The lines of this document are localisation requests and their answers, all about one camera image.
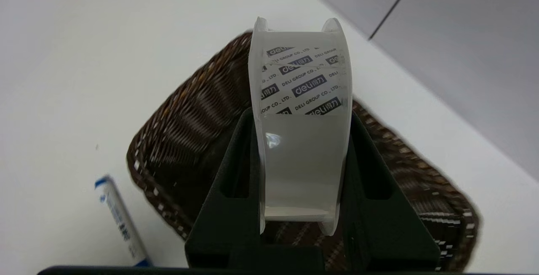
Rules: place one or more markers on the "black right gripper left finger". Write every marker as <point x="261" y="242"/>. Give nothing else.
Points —
<point x="227" y="220"/>

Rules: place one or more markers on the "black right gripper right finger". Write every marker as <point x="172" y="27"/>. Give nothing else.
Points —
<point x="379" y="224"/>

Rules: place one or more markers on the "clear tape roll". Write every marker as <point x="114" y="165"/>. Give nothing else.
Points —
<point x="301" y="140"/>

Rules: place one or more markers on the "brown wicker basket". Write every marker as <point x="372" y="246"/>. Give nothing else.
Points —
<point x="185" y="140"/>

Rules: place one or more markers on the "blue white marker pen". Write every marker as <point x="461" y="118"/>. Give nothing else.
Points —
<point x="122" y="220"/>

